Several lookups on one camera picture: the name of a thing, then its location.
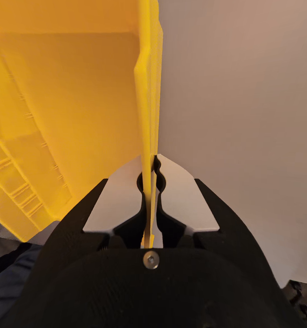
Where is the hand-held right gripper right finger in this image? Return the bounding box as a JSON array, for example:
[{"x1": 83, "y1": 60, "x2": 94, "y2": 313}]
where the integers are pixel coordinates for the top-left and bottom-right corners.
[{"x1": 153, "y1": 154, "x2": 220, "y2": 249}]

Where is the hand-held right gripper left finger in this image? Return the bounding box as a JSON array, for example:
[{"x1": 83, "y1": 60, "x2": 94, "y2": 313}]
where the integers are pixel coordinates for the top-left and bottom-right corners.
[{"x1": 82, "y1": 155, "x2": 147, "y2": 249}]

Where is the yellow plastic box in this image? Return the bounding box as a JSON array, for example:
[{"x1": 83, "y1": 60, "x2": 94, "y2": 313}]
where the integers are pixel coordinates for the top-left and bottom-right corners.
[{"x1": 0, "y1": 0, "x2": 164, "y2": 249}]

